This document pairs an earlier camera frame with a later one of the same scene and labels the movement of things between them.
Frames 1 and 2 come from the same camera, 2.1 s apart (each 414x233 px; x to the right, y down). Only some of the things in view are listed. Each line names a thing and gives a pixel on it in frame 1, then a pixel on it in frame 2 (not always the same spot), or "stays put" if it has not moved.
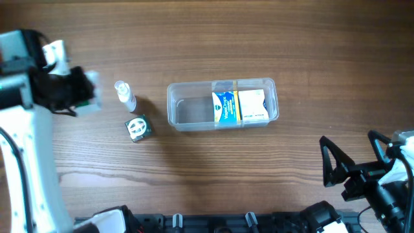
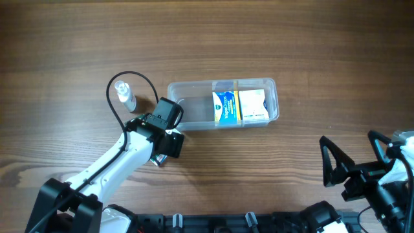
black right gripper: (361, 175) stays put
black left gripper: (76, 89) to (158, 159)
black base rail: (231, 222) stays put
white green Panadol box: (96, 103) to (158, 159)
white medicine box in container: (251, 105) stays put
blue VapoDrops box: (226, 108) stays put
